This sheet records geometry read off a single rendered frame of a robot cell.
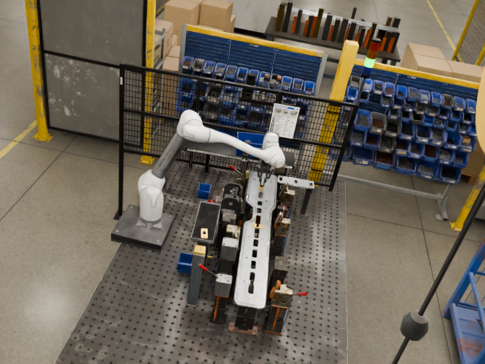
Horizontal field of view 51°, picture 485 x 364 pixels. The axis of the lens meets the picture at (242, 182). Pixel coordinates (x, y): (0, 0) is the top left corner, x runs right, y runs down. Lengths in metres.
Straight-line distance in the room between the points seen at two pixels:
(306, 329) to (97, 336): 1.26
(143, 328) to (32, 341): 1.13
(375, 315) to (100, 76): 3.52
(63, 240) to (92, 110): 1.60
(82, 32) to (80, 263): 2.27
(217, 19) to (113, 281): 5.09
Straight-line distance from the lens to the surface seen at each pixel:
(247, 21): 9.89
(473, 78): 6.19
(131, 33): 5.16
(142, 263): 3.51
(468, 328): 4.63
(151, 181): 3.70
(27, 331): 4.11
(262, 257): 3.22
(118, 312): 3.23
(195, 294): 3.20
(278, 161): 3.41
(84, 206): 5.09
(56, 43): 5.55
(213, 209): 3.26
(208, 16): 7.72
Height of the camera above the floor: 3.18
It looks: 35 degrees down
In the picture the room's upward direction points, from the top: 10 degrees clockwise
